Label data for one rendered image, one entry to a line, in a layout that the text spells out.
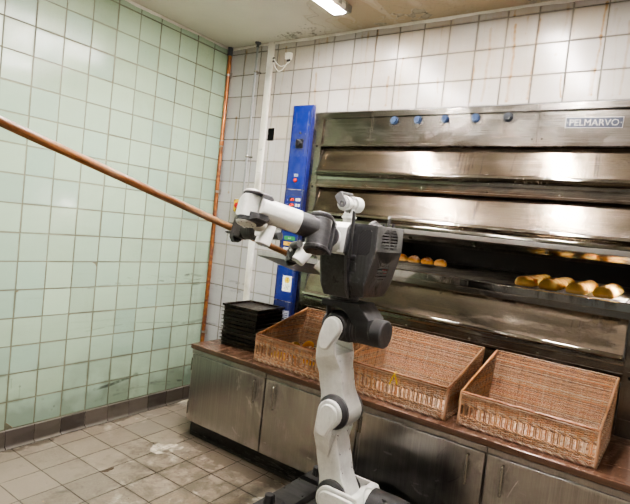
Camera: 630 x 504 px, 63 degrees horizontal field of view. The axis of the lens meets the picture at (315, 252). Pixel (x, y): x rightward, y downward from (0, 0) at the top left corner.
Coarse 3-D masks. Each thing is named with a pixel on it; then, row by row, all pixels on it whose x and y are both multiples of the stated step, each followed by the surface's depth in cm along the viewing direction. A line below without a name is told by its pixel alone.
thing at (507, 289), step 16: (400, 272) 296; (416, 272) 290; (480, 288) 269; (496, 288) 265; (512, 288) 260; (528, 288) 260; (576, 304) 243; (592, 304) 239; (608, 304) 236; (624, 304) 232
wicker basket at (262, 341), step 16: (288, 320) 314; (304, 320) 328; (320, 320) 322; (256, 336) 293; (272, 336) 304; (304, 336) 325; (256, 352) 293; (272, 352) 286; (288, 352) 279; (304, 352) 273; (288, 368) 279; (304, 368) 272
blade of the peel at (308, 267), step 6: (258, 252) 286; (264, 252) 284; (270, 252) 282; (270, 258) 286; (276, 258) 280; (282, 258) 276; (312, 258) 266; (282, 264) 300; (306, 264) 273; (312, 264) 267; (294, 270) 314; (300, 270) 306; (306, 270) 299; (312, 270) 292
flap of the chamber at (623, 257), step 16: (432, 240) 284; (448, 240) 272; (464, 240) 262; (480, 240) 255; (496, 240) 251; (512, 240) 246; (560, 256) 251; (576, 256) 242; (592, 256) 234; (608, 256) 226; (624, 256) 220
